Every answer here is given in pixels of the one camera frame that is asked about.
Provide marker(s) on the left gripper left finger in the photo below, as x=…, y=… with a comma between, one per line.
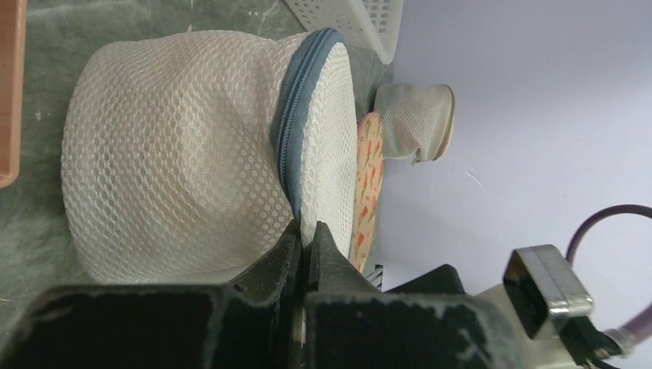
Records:
x=269, y=274

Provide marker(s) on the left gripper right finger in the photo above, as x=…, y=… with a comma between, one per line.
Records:
x=329, y=271

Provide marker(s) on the white mesh laundry bag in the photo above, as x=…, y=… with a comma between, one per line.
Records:
x=184, y=158

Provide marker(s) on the small beige mesh bag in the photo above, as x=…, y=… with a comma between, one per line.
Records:
x=417, y=122

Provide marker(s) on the white plastic basket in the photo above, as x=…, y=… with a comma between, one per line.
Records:
x=370, y=24

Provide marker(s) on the orange plastic file organizer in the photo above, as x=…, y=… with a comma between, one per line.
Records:
x=13, y=32

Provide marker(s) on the aluminium frame rail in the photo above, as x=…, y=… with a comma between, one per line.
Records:
x=375, y=276

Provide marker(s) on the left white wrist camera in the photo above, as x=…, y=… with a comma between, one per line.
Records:
x=549, y=311

